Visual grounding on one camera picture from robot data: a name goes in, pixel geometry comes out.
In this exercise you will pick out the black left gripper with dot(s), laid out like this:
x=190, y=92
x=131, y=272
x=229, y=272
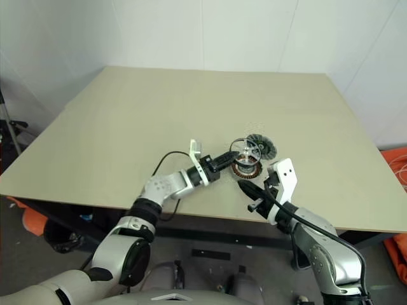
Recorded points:
x=211, y=166

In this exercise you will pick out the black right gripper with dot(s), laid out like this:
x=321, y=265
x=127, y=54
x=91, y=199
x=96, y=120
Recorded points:
x=260, y=205

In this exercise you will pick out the motor stator with copper windings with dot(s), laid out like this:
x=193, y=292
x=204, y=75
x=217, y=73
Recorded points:
x=245, y=173

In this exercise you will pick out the grey finned round disc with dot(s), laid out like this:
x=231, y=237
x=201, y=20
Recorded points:
x=267, y=149

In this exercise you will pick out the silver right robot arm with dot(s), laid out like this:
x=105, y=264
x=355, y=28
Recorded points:
x=327, y=257

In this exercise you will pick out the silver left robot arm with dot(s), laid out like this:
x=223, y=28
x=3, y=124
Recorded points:
x=165, y=187

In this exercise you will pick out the dark rounded shape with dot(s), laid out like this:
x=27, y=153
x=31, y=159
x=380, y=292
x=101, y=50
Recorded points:
x=163, y=276
x=243, y=281

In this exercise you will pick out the grey robot torso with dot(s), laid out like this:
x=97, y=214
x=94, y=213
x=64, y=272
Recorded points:
x=178, y=298

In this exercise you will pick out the plain orange bag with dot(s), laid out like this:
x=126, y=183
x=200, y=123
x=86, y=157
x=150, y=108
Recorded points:
x=399, y=254

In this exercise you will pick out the black object under table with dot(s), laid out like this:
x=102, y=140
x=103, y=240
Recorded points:
x=60, y=238

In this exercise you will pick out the orange bag under table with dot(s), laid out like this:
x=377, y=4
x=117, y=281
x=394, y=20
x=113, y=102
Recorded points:
x=31, y=219

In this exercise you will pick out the black tripod stand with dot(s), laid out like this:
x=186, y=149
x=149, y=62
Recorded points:
x=8, y=117

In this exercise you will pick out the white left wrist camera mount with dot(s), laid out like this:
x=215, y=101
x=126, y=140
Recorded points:
x=195, y=147

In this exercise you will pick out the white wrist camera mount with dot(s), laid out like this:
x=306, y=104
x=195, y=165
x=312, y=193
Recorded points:
x=195, y=147
x=286, y=178

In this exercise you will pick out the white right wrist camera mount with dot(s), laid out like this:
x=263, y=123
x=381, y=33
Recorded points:
x=286, y=178

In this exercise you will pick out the black table frame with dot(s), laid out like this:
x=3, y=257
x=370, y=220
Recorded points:
x=222, y=232

